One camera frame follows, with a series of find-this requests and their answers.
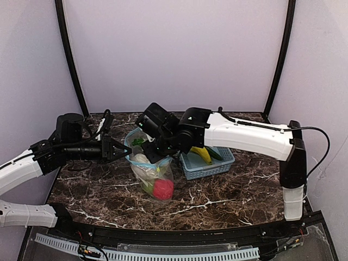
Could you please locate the clear zip top bag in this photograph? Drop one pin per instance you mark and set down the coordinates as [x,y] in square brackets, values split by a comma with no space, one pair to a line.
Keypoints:
[134,139]

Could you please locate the white slotted cable duct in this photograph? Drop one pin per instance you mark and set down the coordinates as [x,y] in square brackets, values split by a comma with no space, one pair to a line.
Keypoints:
[149,252]

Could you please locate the yellow banana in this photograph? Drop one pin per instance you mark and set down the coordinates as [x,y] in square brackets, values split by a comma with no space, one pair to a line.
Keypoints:
[202,152]

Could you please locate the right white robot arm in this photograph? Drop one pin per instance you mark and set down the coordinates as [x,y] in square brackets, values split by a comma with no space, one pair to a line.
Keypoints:
[199,127]

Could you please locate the right black frame post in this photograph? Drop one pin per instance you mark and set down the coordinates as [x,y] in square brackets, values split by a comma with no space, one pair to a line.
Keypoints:
[281,57]

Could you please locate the black frame post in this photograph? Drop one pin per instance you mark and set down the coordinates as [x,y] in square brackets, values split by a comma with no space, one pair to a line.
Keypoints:
[281,57]
[59,7]

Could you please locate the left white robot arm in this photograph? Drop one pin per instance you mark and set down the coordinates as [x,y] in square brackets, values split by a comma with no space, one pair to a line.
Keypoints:
[72,140]

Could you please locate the left black frame post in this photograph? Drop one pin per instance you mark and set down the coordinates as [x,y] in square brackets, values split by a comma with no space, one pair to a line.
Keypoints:
[59,7]

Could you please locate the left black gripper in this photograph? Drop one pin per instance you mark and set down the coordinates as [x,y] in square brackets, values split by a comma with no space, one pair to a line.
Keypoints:
[106,148]

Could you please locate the white cauliflower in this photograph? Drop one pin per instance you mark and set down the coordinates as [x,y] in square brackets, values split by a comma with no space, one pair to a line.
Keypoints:
[144,170]

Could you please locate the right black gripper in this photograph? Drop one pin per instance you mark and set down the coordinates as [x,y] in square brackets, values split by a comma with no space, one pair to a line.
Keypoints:
[151,149]

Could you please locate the green cucumber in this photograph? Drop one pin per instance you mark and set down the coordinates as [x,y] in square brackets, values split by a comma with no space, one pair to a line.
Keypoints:
[214,154]

